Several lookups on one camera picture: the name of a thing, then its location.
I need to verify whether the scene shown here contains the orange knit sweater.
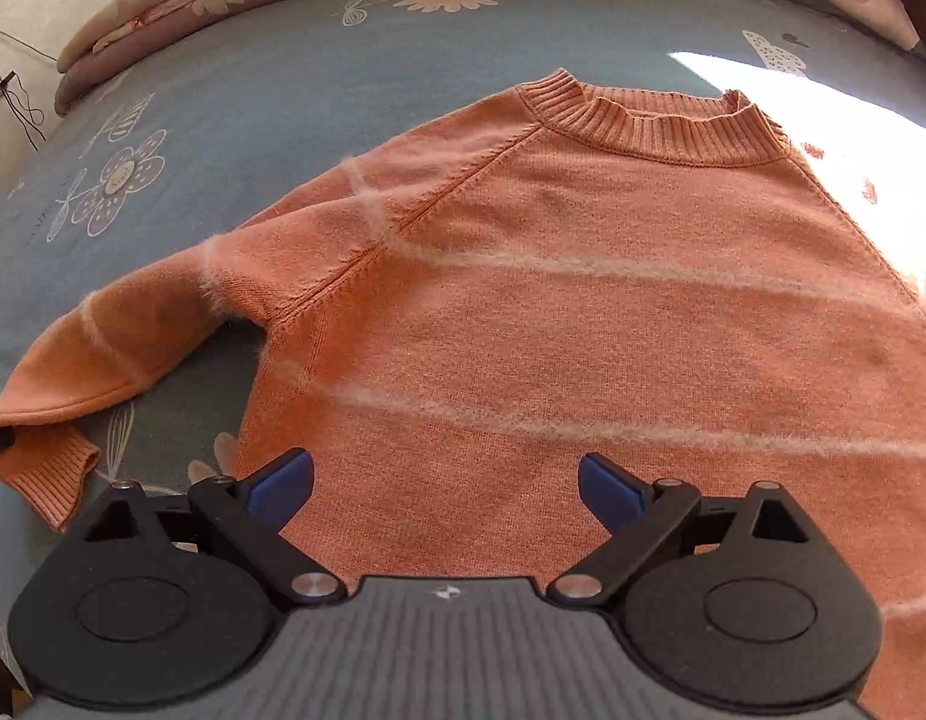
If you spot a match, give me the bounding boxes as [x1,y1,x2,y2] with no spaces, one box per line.
[0,67,926,720]

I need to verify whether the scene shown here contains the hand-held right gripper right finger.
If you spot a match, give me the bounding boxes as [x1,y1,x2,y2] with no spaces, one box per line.
[545,452,813,605]

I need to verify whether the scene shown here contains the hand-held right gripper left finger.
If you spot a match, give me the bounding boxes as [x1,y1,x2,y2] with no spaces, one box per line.
[84,446,340,605]

